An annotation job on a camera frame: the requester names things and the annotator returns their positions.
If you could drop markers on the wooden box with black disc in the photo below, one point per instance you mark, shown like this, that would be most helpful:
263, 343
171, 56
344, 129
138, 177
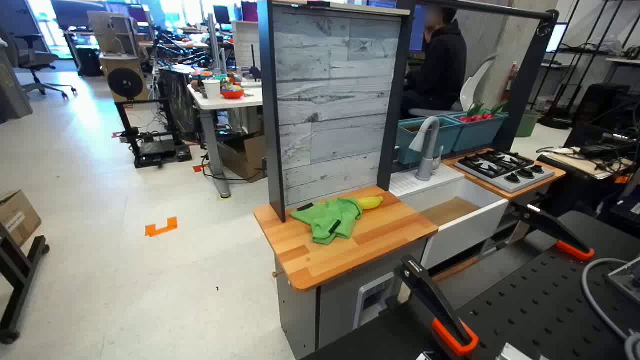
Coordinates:
125, 80

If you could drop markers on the yellow toy banana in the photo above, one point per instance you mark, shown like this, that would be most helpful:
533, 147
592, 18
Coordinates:
371, 202

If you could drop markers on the black cart frame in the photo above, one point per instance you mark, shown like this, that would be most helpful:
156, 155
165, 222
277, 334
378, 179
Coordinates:
20, 280

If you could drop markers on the white paper cup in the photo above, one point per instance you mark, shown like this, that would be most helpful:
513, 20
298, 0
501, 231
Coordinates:
212, 89

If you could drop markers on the green cloth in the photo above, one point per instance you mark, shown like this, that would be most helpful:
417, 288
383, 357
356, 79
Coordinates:
325, 220

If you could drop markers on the person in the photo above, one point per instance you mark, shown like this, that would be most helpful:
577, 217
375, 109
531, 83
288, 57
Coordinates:
442, 65

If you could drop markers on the white toy sink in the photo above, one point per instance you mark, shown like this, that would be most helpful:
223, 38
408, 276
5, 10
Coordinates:
465, 227

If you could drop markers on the monitor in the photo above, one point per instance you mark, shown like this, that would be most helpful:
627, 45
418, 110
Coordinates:
556, 37

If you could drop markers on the black office chair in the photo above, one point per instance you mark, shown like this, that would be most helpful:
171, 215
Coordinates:
32, 57

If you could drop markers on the red bowl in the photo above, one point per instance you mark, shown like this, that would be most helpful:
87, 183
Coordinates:
232, 93

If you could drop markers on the green waste bin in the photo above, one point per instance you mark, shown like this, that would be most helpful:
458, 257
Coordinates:
526, 125

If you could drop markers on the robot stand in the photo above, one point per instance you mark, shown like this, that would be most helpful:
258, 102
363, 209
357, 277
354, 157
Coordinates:
530, 310

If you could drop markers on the black marker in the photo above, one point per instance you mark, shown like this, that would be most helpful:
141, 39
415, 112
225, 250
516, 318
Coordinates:
305, 206

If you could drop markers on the toy kitchen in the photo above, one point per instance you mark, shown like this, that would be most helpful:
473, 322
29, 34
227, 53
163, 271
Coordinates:
330, 100

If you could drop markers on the black stove knob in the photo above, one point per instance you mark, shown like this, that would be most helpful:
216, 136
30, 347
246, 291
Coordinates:
537, 169
525, 173
513, 178

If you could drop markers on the black orange clamp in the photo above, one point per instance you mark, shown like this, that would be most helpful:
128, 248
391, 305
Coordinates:
435, 300
550, 225

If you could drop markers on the grey toy tap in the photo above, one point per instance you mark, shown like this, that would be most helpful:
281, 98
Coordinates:
427, 150

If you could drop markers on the black wheeled stand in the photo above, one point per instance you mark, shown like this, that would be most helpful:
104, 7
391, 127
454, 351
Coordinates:
155, 147

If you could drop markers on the grey toy stove top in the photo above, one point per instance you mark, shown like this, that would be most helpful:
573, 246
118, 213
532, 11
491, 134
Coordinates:
500, 182

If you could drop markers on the teal plastic bin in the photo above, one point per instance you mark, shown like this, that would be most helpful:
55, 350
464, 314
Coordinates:
477, 132
406, 145

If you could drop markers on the red fire extinguisher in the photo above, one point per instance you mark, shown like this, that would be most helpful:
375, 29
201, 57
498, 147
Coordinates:
511, 82

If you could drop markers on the white desk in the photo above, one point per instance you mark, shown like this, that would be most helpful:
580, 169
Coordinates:
220, 102

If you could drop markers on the black shelf rack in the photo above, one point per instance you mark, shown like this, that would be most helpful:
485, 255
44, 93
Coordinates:
575, 60

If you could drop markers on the open cardboard box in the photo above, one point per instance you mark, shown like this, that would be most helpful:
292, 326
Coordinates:
245, 157

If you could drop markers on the red toy vegetables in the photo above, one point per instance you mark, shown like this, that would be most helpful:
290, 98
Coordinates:
477, 117

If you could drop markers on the white office chair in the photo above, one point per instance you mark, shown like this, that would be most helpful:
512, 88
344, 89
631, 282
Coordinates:
472, 85

